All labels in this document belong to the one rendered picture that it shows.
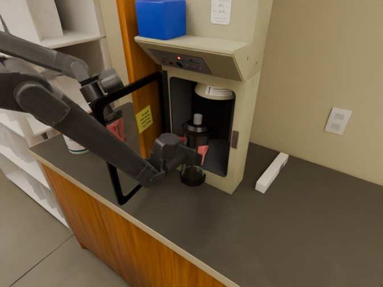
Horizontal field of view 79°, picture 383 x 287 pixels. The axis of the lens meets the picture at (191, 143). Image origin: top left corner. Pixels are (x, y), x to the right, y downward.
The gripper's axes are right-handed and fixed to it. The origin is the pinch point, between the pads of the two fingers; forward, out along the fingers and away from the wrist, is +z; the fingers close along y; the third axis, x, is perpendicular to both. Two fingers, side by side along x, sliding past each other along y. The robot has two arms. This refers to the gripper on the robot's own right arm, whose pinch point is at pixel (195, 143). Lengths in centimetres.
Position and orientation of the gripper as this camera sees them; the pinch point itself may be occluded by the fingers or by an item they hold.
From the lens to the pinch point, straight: 83.9
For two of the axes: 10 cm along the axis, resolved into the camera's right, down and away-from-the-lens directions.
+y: -8.3, -3.2, 4.5
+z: 5.5, -3.7, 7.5
